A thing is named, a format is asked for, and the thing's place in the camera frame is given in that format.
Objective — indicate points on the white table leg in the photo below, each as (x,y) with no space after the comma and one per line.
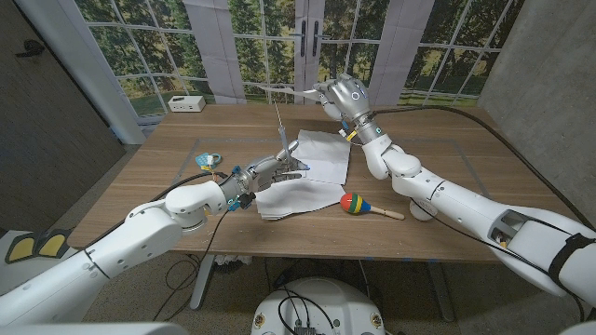
(202,279)

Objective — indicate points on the colourful wooden maraca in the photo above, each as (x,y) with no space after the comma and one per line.
(354,203)

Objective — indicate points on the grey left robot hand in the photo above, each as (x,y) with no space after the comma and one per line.
(261,174)

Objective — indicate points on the grey table leg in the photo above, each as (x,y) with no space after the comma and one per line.
(440,288)

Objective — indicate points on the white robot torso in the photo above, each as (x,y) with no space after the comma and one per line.
(321,302)

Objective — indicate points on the white power strip box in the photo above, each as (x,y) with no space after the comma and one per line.
(186,103)

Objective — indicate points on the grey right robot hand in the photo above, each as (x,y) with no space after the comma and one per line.
(354,100)

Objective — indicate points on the teal toy padlock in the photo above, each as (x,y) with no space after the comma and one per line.
(204,160)

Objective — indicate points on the printed window backdrop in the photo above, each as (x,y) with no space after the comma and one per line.
(261,46)

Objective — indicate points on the white baseball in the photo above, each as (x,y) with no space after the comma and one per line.
(419,214)

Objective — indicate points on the yellow and black pad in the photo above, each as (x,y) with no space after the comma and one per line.
(21,249)
(52,244)

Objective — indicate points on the white pillar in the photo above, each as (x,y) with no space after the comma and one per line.
(84,60)

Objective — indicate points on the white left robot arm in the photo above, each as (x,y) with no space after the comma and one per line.
(139,232)

